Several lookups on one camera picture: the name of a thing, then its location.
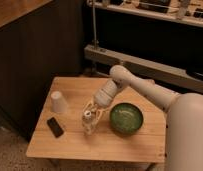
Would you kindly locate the green bowl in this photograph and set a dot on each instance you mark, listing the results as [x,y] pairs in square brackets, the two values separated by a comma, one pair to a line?
[126,118]

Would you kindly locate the black smartphone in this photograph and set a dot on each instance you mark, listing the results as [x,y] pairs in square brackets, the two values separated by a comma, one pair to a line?
[55,127]

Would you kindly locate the wooden table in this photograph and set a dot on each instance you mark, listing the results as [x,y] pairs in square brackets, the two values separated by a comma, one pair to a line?
[147,145]

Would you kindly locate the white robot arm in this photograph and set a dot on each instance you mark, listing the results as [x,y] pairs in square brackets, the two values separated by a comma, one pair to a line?
[184,132]

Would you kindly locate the dark wooden cabinet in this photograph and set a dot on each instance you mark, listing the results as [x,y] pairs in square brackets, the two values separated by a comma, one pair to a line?
[34,49]

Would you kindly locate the metal shelf rack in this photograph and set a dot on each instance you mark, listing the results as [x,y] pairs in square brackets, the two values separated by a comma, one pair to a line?
[147,40]

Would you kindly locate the white paper cup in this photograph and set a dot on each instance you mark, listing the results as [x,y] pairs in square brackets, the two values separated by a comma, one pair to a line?
[58,103]

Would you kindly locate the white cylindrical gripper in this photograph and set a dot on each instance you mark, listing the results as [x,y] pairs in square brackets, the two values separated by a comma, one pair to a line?
[103,98]

